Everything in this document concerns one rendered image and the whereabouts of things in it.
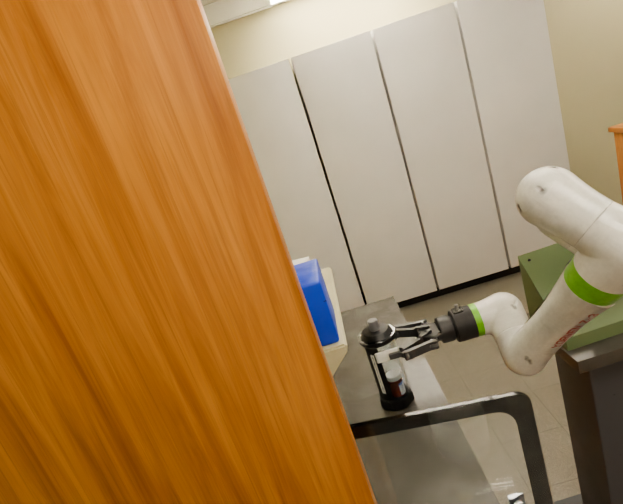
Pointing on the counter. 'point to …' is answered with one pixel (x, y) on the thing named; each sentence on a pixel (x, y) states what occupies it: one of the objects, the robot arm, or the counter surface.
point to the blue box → (318, 301)
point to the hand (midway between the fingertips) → (381, 347)
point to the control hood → (337, 326)
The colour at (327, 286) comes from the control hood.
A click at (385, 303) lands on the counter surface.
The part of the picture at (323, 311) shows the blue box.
